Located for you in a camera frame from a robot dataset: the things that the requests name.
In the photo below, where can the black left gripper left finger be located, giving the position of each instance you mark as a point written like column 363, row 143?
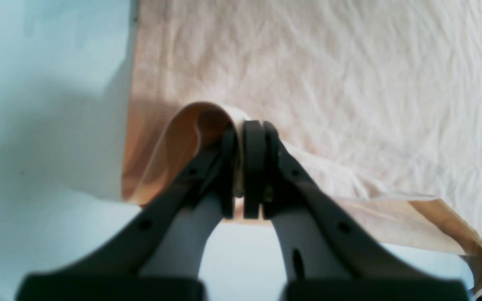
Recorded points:
column 157, row 256

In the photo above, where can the peach pink T-shirt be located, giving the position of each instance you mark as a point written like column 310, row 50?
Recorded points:
column 379, row 100

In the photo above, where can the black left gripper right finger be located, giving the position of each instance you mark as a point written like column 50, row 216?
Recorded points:
column 327, row 255

